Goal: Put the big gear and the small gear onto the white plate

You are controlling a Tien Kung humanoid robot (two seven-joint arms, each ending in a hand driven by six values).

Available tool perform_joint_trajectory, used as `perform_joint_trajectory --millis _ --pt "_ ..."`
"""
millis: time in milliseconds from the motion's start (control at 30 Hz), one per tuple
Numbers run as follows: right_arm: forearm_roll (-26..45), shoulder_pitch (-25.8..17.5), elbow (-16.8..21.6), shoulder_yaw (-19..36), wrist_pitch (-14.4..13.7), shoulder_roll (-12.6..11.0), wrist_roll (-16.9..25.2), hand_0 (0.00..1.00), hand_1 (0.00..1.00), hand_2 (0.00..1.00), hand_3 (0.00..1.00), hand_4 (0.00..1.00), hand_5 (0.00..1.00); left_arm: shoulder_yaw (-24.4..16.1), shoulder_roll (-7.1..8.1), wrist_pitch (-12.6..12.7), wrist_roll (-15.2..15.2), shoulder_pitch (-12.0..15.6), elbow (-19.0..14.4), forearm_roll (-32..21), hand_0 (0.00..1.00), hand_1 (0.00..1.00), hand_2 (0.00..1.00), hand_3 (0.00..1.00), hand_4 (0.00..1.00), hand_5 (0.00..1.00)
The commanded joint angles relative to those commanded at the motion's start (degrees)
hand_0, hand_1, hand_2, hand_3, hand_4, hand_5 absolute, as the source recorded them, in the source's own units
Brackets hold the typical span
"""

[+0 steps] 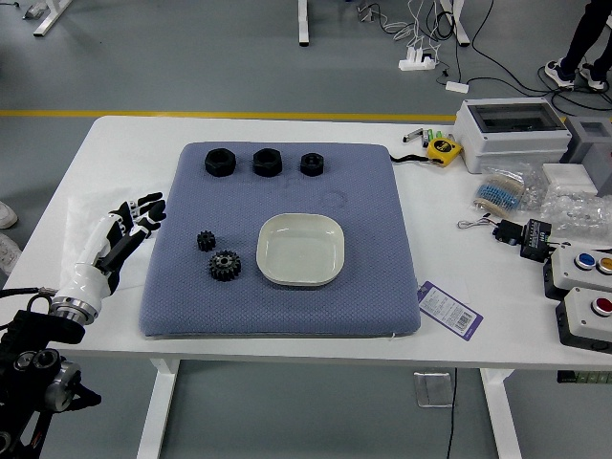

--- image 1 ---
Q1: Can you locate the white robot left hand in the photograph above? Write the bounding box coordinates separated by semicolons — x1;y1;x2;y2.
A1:
50;191;167;312

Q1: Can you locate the big black gear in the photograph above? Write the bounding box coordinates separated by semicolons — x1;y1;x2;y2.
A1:
208;249;243;283

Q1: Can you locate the big black hex nut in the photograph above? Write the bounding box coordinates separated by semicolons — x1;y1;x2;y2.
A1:
251;147;284;178
204;147;236;179

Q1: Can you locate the small black hex nut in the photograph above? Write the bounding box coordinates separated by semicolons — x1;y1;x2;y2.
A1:
299;152;326;178

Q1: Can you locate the blue and yellow button box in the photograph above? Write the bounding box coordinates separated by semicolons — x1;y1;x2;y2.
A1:
542;244;612;301

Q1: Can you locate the red button box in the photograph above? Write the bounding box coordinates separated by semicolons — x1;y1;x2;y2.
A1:
555;286;612;355

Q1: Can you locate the person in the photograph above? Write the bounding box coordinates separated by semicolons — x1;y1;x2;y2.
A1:
0;200;23;276
544;0;612;91

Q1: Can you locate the white table leg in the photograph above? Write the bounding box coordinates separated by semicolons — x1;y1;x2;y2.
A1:
480;367;523;459
136;357;182;459

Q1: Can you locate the blue-grey padded mat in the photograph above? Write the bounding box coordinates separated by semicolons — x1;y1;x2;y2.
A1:
138;141;422;339

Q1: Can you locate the white square dish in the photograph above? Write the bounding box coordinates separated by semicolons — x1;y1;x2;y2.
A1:
256;212;346;288

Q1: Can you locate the white desk leg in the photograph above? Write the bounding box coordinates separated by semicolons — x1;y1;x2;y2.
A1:
32;0;73;37
439;0;472;47
296;0;311;47

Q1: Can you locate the purple and white tag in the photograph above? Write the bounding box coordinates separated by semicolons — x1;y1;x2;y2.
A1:
416;279;484;340

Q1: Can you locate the clear plastic holder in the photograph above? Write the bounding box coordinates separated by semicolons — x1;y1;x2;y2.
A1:
413;371;454;408

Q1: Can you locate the white power strip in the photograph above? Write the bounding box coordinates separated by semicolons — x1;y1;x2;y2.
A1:
398;45;439;73

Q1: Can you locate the bag of blue resistors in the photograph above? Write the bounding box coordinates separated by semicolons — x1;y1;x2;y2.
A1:
472;161;547;214

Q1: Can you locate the black power module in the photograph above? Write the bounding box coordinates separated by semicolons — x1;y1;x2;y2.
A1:
519;218;554;263

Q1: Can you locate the white foam block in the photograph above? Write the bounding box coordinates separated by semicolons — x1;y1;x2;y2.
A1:
542;163;599;196

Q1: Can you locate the clear plastic parts bag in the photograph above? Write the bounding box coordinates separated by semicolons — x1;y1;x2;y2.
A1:
539;184;612;238

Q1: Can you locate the grey square block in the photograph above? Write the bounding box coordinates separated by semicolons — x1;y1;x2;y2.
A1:
559;116;612;197

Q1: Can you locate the yellow tape measure with strap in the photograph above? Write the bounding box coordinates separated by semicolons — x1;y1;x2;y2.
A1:
389;137;464;167

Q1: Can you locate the black servo with wires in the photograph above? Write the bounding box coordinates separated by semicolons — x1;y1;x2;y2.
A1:
457;213;526;249

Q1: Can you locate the grey enclosure with clear lid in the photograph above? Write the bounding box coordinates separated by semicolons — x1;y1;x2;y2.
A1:
452;97;574;174

